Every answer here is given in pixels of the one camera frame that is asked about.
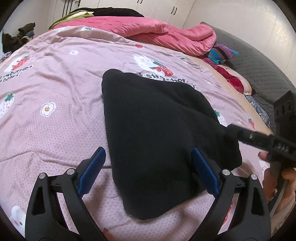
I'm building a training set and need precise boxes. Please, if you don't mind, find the green blanket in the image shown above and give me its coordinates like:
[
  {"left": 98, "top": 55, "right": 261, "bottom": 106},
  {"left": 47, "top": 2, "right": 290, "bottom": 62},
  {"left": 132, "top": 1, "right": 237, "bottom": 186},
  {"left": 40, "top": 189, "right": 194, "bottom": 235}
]
[{"left": 49, "top": 10, "right": 94, "bottom": 30}]

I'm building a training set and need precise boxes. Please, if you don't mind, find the dark clothes pile on floor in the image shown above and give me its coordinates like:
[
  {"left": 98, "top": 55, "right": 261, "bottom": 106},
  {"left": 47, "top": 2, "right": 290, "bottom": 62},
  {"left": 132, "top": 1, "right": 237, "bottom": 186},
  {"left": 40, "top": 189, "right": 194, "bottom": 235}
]
[{"left": 2, "top": 22, "right": 36, "bottom": 53}]

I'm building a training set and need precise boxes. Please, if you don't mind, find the beige bed sheet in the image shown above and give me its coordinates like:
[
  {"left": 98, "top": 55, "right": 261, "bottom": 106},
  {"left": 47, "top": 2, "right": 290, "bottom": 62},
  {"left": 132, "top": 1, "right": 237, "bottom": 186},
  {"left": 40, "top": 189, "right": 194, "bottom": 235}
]
[{"left": 179, "top": 56, "right": 273, "bottom": 135}]

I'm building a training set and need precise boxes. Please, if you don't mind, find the black garment with white lettering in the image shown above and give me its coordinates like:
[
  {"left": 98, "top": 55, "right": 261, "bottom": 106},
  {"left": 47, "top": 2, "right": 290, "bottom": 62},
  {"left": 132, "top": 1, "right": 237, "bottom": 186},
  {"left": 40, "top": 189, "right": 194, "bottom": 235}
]
[{"left": 101, "top": 69, "right": 242, "bottom": 220}]

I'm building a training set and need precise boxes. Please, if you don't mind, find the right hand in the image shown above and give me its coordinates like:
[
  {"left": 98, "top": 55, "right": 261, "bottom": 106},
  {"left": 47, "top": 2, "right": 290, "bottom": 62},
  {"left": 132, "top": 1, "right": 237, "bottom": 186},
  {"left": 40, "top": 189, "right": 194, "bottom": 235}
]
[{"left": 257, "top": 151, "right": 296, "bottom": 230}]

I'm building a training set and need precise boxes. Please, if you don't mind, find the grey quilted headboard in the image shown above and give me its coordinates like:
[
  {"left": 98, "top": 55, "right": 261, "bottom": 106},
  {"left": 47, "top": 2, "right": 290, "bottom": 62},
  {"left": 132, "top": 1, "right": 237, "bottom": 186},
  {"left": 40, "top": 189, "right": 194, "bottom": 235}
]
[{"left": 211, "top": 26, "right": 295, "bottom": 132}]

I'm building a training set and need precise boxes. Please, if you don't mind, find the striped colourful pillow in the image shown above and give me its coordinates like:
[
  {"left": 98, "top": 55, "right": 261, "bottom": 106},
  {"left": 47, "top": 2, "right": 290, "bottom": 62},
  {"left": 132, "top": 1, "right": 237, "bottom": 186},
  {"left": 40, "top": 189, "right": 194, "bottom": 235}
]
[{"left": 205, "top": 42, "right": 238, "bottom": 65}]

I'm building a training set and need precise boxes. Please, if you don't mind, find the red and beige pillow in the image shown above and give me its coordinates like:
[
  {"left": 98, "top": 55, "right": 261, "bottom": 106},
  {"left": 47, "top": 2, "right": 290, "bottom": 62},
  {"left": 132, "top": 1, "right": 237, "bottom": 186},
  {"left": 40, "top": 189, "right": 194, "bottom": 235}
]
[{"left": 202, "top": 57, "right": 252, "bottom": 95}]

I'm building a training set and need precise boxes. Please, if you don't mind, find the white wardrobe with black handles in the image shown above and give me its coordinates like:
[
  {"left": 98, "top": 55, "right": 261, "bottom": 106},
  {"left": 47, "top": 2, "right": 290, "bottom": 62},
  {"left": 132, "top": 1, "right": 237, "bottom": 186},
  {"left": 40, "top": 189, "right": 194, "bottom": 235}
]
[{"left": 50, "top": 0, "right": 194, "bottom": 29}]

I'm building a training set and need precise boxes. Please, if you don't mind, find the dark floral pillow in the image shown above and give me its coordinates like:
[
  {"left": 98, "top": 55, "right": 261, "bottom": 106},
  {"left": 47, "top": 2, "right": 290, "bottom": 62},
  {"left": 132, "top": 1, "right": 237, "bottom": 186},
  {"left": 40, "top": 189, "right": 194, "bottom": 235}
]
[{"left": 245, "top": 95, "right": 270, "bottom": 128}]

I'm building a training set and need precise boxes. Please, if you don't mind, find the pink quilted comforter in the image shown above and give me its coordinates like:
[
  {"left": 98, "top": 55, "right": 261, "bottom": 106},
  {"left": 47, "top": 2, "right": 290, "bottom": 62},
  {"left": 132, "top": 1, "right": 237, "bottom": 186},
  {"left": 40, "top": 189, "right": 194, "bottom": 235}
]
[{"left": 53, "top": 16, "right": 217, "bottom": 57}]

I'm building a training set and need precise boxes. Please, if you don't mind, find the pink strawberry print bedsheet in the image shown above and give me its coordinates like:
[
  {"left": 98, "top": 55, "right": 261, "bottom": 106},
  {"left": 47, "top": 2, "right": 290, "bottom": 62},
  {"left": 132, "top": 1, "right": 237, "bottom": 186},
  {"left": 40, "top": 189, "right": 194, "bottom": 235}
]
[{"left": 0, "top": 25, "right": 273, "bottom": 241}]

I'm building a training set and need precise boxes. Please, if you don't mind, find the black clothing pile on bed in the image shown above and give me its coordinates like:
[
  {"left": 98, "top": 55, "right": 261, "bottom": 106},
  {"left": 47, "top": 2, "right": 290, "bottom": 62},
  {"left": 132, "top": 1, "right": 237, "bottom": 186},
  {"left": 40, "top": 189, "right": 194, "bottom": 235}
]
[{"left": 70, "top": 7, "right": 144, "bottom": 18}]

